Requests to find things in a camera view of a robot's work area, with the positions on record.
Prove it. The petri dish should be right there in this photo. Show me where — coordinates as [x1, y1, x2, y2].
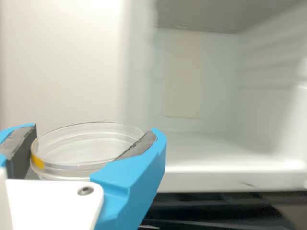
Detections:
[30, 121, 151, 181]

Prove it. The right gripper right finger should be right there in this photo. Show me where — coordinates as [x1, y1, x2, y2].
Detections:
[90, 128, 167, 230]

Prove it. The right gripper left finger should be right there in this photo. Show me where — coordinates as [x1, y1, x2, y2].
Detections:
[0, 122, 38, 180]

